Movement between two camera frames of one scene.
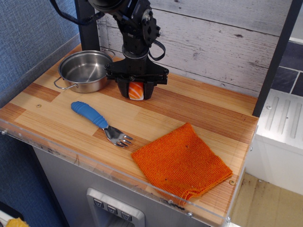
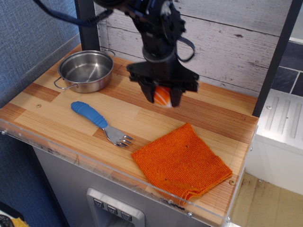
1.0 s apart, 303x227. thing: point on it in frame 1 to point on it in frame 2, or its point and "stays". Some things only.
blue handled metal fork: x=115 y=135 stays
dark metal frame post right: x=278 y=56 stays
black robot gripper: x=136 y=66 to x=163 y=69
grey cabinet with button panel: x=86 y=197 stays
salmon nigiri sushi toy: x=136 y=91 to x=162 y=96
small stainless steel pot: x=85 y=69 stays
